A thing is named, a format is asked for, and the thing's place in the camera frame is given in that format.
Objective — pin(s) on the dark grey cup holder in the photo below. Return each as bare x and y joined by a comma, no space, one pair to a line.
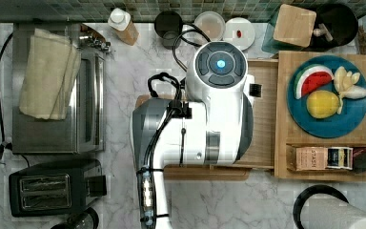
168,25

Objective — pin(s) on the wooden drawer tray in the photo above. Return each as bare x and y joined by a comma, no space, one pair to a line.
261,153

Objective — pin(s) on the clear plastic lidded container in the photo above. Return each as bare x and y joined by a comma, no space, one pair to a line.
212,24

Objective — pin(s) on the black kettle top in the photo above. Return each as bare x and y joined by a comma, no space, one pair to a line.
88,219

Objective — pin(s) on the stainless steel toaster oven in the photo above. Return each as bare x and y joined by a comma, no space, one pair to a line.
83,130

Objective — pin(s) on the black object beside tea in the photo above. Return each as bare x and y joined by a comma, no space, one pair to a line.
359,160

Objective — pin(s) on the dark blue tea box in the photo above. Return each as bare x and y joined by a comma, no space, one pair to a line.
340,158

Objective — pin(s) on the bottle with white cap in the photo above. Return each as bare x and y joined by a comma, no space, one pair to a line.
123,26

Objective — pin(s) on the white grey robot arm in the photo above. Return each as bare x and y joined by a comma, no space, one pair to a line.
216,76

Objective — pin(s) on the black two-slot toaster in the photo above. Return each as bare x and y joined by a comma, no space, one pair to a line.
56,188

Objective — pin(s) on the black round pot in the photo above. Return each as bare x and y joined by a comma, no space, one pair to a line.
341,23

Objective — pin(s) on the wooden cutting board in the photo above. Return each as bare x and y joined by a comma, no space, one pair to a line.
203,173

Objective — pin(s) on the bamboo shelf board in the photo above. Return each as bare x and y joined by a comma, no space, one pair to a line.
288,134

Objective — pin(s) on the stash tea box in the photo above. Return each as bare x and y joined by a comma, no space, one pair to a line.
308,159

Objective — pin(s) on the paper towel roll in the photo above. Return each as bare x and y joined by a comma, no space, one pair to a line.
331,213

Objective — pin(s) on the beige folded cloth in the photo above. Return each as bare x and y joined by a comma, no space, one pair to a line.
53,64

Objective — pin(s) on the wooden knife block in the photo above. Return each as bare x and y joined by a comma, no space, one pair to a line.
294,26

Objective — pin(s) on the toy watermelon slice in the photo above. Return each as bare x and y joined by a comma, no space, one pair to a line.
310,78

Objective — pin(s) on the blue round plate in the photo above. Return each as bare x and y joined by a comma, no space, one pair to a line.
336,125

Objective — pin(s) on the toy peeled banana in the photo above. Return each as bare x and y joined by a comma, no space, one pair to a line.
345,85

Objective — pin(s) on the toy yellow lemon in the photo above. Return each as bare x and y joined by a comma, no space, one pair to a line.
322,104

